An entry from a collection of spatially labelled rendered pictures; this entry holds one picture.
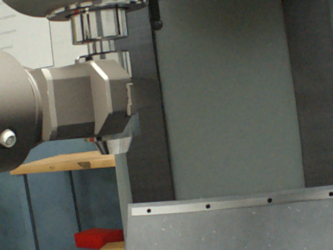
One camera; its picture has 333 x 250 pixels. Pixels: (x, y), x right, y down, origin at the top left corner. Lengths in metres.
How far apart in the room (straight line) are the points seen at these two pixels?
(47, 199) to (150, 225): 4.55
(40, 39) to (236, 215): 4.58
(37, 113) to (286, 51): 0.49
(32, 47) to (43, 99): 4.98
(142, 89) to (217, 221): 0.40
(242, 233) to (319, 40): 0.26
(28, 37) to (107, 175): 1.22
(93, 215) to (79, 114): 4.85
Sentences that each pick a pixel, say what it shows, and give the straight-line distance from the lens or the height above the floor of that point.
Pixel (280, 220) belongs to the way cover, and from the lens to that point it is 0.92.
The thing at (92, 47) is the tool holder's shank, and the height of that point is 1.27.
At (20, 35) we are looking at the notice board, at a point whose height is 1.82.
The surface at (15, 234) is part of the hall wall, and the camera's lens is 5.75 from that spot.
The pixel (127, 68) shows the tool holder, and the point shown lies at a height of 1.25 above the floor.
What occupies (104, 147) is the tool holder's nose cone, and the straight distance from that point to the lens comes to 0.58.
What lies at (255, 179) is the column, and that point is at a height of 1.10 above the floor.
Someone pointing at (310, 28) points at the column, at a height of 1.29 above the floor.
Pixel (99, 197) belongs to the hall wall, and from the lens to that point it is 5.31.
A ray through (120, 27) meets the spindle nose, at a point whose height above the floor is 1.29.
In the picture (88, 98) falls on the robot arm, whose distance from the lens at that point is 0.52.
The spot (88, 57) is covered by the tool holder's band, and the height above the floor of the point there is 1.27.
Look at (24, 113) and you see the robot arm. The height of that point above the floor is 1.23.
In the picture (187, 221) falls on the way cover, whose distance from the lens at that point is 0.96.
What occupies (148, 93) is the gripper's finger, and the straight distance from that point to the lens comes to 0.58.
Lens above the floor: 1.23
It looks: 3 degrees down
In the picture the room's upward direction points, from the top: 8 degrees counter-clockwise
